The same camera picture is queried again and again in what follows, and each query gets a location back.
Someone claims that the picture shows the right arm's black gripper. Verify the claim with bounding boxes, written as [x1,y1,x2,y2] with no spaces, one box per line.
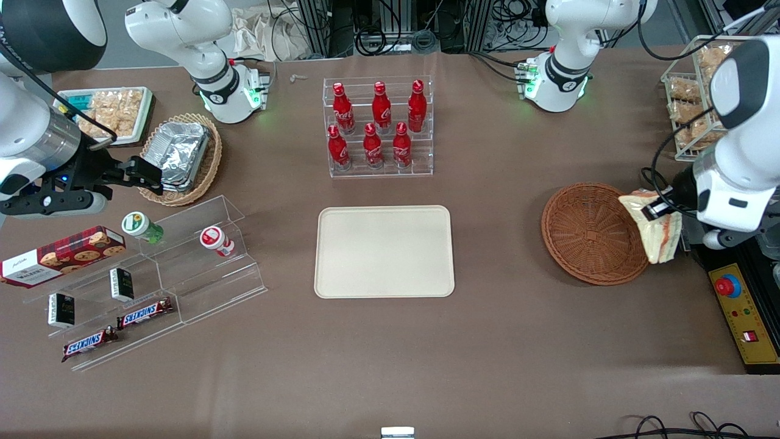
[37,145,164,197]

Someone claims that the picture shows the left arm's black gripper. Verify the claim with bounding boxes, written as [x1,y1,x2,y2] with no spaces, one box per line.
[640,166,701,221]

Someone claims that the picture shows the triangle sandwich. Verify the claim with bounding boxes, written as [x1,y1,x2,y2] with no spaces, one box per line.
[619,189,682,264]

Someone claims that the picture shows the flat snack pack tray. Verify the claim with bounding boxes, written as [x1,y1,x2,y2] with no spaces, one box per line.
[52,85,156,148]

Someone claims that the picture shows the light wicker basket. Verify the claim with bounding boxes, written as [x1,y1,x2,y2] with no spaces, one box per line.
[139,113,223,207]

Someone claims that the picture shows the brown wicker basket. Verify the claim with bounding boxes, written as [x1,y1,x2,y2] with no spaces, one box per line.
[541,183,651,286]

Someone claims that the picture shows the cream plastic tray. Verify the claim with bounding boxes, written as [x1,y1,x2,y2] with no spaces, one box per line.
[314,205,456,299]

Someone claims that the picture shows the silver foil pack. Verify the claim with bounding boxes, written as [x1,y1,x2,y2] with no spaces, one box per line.
[161,131,212,187]
[144,122,207,173]

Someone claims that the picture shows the green lidded drink bottle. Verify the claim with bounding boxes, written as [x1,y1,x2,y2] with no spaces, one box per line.
[122,212,164,244]

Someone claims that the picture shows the clear cracker snack pack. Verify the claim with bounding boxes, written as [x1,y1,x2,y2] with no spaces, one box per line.
[76,104,122,140]
[110,90,146,132]

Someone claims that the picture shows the clear bagged pastry pack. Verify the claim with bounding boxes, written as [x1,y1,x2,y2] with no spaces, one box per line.
[668,77,701,102]
[675,122,718,151]
[697,46,730,78]
[670,101,712,124]

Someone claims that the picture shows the red lidded yogurt cup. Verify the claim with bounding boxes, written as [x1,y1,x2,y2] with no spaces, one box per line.
[200,227,235,258]

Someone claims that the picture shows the black countertop appliance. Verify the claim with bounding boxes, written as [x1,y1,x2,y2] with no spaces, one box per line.
[682,229,780,272]

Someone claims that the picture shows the teal labelled snack pack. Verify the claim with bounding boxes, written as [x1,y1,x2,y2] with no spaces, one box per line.
[61,90,101,109]

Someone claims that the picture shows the small black snack box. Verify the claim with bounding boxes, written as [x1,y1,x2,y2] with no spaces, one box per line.
[110,267,135,302]
[48,293,76,329]

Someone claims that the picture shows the red tartan cookie box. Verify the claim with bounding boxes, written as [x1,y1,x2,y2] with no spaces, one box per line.
[0,226,127,288]

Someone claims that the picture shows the clear acrylic stepped shelf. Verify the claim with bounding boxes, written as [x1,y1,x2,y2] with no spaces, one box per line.
[21,195,269,373]

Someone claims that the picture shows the Snickers chocolate bar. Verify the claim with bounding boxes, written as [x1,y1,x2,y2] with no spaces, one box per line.
[117,298,174,330]
[61,326,119,363]

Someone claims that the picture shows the yellow emergency stop box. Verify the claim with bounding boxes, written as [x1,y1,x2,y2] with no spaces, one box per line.
[707,262,780,374]

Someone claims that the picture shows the crumpled white plastic sheet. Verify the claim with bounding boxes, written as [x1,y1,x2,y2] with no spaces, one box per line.
[230,6,311,62]

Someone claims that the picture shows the red cola bottle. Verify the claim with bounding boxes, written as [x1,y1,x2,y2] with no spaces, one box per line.
[327,125,351,170]
[372,81,392,132]
[407,79,427,133]
[363,123,383,168]
[332,82,356,135]
[392,122,413,167]

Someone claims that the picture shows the clear acrylic bottle rack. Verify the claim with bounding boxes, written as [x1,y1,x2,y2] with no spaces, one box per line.
[323,75,434,179]

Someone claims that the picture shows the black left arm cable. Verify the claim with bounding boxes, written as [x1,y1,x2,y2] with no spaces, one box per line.
[640,104,732,214]

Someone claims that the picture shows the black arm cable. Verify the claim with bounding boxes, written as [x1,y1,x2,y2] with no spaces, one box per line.
[640,104,732,214]
[0,46,118,150]

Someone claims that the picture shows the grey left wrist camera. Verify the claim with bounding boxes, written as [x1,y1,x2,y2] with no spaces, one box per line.
[701,227,732,251]

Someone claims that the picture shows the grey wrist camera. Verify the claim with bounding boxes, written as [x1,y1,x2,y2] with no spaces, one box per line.
[0,190,109,219]
[701,227,732,251]

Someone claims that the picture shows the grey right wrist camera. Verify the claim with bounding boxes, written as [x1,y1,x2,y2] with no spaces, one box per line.
[0,190,109,219]

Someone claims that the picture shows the white wire snack rack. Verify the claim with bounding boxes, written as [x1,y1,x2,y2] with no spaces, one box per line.
[661,35,741,162]

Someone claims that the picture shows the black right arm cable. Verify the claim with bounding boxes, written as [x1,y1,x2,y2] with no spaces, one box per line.
[0,46,118,150]

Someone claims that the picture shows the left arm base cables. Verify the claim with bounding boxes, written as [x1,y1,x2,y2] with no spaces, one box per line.
[468,52,532,84]

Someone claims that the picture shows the black floor cables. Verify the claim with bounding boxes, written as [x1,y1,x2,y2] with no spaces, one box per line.
[600,412,780,439]

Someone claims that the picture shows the aluminium frame rack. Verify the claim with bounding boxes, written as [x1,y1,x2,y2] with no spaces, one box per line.
[296,0,506,59]

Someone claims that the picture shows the coiled black cable bundle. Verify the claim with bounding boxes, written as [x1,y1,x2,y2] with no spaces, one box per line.
[356,27,439,57]

